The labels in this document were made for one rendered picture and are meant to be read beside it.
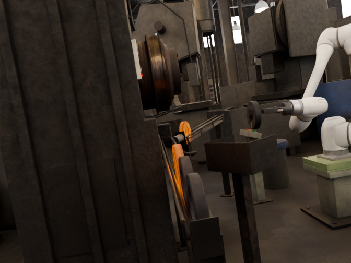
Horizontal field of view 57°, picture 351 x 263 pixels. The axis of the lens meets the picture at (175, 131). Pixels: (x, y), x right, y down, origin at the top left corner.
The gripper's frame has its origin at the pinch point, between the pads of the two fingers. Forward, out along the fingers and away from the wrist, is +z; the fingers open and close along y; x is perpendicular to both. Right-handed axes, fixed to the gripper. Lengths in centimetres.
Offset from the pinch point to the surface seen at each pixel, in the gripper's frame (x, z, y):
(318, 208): -77, -58, 45
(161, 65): 30, 48, 2
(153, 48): 39, 51, 5
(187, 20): 121, -13, 281
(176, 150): -8, 49, -54
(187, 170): -12, 48, -74
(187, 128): -11, 28, 70
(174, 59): 33, 39, 11
